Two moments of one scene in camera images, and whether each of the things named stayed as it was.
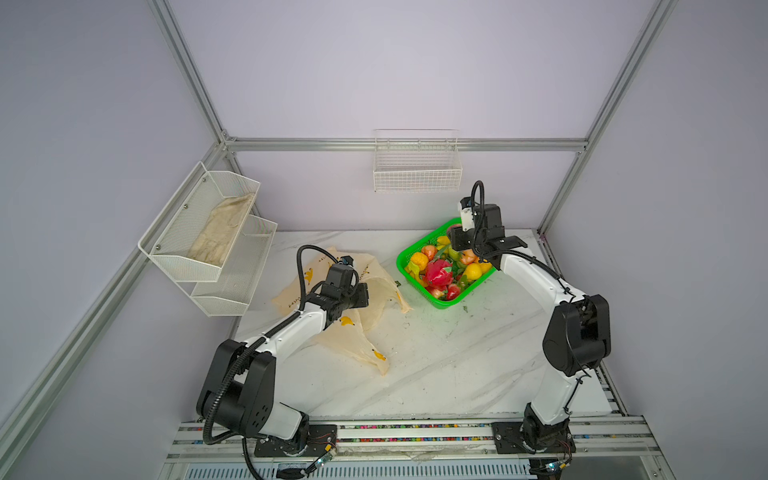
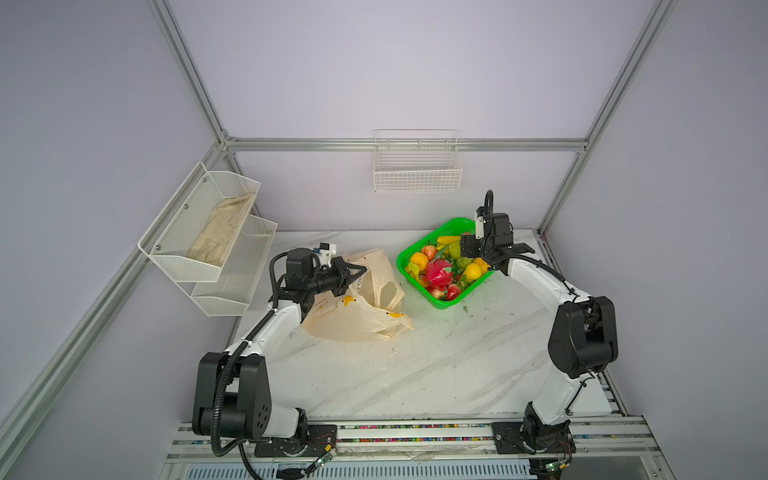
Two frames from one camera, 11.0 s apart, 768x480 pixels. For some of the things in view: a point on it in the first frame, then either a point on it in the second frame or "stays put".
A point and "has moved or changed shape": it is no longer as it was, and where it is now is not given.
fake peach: [429, 251] stays put
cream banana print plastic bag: [360, 330] has moved or changed shape
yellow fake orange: [420, 259] stays put
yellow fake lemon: [473, 271] stays put
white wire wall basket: [417, 160] stays put
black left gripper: [360, 290] to [342, 270]
